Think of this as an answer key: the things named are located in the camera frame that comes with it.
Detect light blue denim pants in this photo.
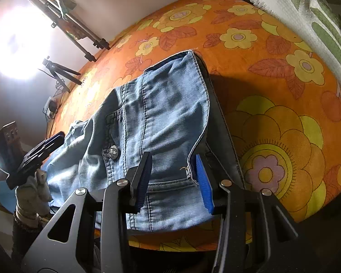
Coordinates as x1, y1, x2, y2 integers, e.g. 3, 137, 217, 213
43, 50, 244, 233

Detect white gloved left hand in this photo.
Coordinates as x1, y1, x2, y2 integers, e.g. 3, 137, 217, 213
15, 169, 53, 227

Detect blue chair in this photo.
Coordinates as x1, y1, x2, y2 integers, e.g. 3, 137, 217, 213
0, 181, 16, 213

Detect white power strip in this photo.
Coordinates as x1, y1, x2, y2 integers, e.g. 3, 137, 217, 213
42, 97, 53, 119

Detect black charger adapter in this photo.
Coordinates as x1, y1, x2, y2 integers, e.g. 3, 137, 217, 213
48, 100, 58, 114

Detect small black tripod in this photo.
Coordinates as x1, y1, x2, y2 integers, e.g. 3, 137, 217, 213
40, 57, 82, 93

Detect orange floral bed sheet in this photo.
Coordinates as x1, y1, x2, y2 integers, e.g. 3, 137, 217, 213
53, 0, 341, 222

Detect silver tall tripod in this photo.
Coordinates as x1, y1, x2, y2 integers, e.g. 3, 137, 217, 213
28, 0, 110, 62

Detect bright ring light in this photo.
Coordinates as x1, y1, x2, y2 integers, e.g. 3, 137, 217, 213
0, 2, 55, 82

